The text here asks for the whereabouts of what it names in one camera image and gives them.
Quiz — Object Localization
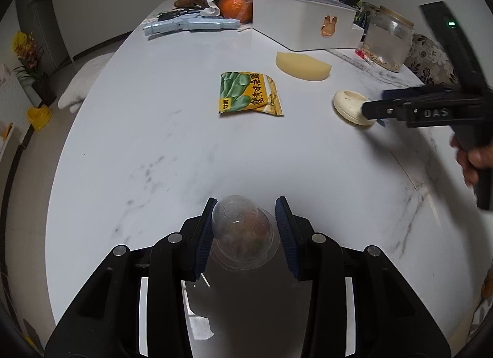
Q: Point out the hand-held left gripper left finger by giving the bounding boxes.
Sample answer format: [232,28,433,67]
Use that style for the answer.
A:
[44,196,217,358]

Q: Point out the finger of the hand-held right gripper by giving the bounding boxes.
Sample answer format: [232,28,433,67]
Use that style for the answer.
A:
[361,86,417,127]

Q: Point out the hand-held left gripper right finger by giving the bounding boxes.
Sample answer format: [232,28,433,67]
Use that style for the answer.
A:
[274,196,451,358]

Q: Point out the cream oval shell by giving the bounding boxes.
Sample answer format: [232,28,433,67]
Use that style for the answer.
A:
[333,89,380,128]

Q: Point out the clear plastic dome cup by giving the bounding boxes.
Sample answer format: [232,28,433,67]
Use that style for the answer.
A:
[210,194,281,269]

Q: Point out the person's right hand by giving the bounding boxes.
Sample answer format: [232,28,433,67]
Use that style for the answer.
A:
[450,135,493,187]

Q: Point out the clear ruler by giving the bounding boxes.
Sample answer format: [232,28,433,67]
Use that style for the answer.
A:
[325,48,386,74]

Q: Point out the glass jar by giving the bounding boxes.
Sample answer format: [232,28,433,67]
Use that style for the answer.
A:
[356,6,414,73]

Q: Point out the yellow sponge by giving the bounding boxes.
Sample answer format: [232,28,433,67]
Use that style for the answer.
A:
[276,51,333,82]

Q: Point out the white storage box with rabbit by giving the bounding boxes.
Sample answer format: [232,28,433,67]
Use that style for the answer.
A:
[252,0,365,52]

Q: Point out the green snack packet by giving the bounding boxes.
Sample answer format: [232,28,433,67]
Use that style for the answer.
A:
[219,72,285,116]

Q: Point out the orange fruit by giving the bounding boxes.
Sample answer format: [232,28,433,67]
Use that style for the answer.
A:
[218,0,255,22]

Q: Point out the white cushion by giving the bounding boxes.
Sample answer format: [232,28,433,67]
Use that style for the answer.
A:
[58,53,116,113]

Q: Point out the light blue toy gun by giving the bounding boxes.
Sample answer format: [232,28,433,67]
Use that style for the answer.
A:
[143,15,240,38]

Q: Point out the black pen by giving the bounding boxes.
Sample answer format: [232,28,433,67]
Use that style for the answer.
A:
[158,10,201,22]

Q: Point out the yellow flowers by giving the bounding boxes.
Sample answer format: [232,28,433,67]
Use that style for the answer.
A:
[13,32,52,107]

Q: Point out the dark door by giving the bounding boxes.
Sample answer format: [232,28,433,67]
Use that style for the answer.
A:
[33,0,74,62]

